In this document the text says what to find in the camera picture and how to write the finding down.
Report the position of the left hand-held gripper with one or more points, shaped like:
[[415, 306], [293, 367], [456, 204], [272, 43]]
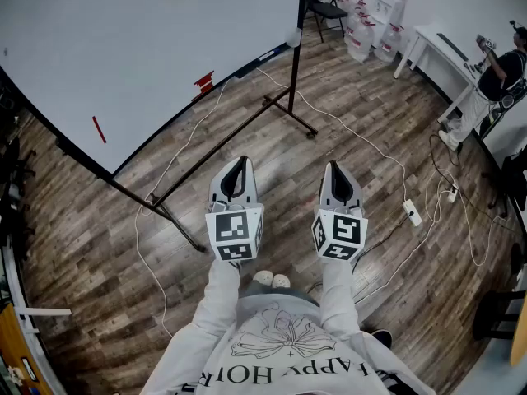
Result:
[[234, 229]]

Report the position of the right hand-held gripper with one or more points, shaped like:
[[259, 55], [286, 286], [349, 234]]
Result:
[[343, 230]]

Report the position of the person's right forearm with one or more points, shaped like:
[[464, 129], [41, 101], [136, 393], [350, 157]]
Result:
[[339, 298]]

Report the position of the person's left forearm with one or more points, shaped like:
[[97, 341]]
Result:
[[218, 294]]

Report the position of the large white whiteboard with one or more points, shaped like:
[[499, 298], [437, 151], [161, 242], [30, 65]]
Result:
[[123, 56]]

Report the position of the white clog shoe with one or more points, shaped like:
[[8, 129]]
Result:
[[262, 279], [281, 281]]

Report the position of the grey blue jeans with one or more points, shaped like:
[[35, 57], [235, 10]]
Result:
[[259, 291]]

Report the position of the red tape patch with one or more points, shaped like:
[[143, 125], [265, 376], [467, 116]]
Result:
[[204, 82]]

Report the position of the small white power strip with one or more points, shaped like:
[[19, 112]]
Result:
[[453, 192]]

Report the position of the white printed sweatshirt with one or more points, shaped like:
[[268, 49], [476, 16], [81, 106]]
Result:
[[247, 319]]

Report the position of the thin red tape strip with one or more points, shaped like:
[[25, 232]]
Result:
[[99, 129]]

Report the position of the group of clear water jugs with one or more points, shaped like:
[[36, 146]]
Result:
[[362, 41]]

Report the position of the clear plastic cup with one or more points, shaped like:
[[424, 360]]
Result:
[[294, 37]]

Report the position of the white table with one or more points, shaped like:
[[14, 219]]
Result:
[[436, 43]]

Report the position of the black folding chair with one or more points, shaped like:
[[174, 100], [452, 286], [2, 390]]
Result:
[[329, 11]]

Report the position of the black bar on table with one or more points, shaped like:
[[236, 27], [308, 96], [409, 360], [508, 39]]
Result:
[[453, 47]]

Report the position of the black stool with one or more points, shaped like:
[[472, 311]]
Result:
[[494, 311]]

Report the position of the white water dispenser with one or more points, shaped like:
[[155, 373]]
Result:
[[391, 6]]

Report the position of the black office chair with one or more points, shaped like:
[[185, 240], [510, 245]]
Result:
[[12, 159]]

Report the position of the wooden table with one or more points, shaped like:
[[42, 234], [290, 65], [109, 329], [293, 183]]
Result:
[[16, 352]]

